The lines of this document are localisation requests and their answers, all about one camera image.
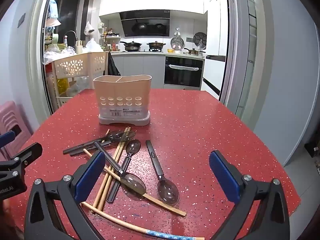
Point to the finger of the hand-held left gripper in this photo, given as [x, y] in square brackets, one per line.
[30, 152]
[6, 138]

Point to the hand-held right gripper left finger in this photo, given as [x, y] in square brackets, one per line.
[90, 177]

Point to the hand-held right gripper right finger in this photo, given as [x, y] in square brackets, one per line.
[225, 180]

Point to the blue patterned wooden chopstick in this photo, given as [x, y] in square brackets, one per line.
[120, 223]

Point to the beige utensil holder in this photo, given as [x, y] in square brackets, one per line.
[122, 92]

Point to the pink plastic stool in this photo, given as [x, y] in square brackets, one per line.
[12, 120]

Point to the yellow oil bottle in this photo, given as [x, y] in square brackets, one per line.
[62, 86]

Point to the white perforated storage cart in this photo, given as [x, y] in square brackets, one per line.
[75, 65]

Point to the black built-in oven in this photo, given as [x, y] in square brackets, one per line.
[182, 77]

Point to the black garment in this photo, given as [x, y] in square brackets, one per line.
[113, 67]

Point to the kitchen faucet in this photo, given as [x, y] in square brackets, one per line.
[72, 33]

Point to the small steel pot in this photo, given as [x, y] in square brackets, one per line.
[192, 52]

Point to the hanging white plastic bag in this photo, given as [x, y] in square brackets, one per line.
[88, 28]

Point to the dark wok with lid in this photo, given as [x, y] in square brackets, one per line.
[156, 45]
[132, 46]

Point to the yellow bowl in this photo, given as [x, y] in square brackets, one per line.
[170, 51]

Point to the round dark trivet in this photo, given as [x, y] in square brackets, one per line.
[200, 39]

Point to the round steel steamer rack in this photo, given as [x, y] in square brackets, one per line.
[177, 43]

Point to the white tall cabinet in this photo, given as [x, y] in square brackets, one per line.
[212, 30]

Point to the black range hood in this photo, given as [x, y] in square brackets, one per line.
[145, 25]

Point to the grey wall switch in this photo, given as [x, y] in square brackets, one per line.
[21, 20]

